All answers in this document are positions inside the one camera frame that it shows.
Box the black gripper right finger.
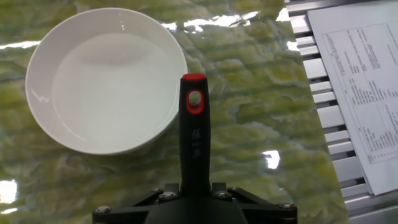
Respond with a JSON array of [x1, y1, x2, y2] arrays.
[[211, 182, 299, 224]]

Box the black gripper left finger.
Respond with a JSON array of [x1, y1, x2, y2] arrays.
[[92, 183, 180, 224]]

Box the black ladle with red tip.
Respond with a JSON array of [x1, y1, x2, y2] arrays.
[[178, 73, 212, 197]]

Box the white bowl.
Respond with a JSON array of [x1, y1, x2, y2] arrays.
[[24, 6, 189, 156]]

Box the green marble pattern mat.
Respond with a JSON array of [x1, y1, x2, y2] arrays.
[[0, 0, 351, 224]]

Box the paper with dense printed table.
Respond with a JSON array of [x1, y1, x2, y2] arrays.
[[307, 1, 398, 196]]

